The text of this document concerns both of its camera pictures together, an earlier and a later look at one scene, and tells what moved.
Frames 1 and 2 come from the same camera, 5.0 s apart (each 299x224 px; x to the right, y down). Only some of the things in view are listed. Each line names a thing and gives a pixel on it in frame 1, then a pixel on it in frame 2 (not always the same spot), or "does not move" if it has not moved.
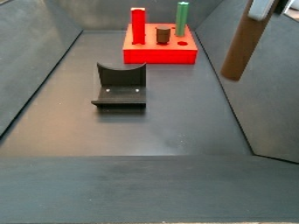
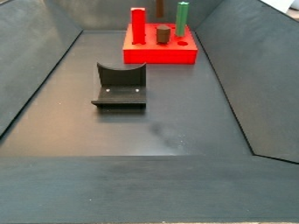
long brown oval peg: (246, 44) → (159, 7)
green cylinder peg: (182, 17) does not move
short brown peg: (163, 34) does not move
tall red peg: (138, 24) does not move
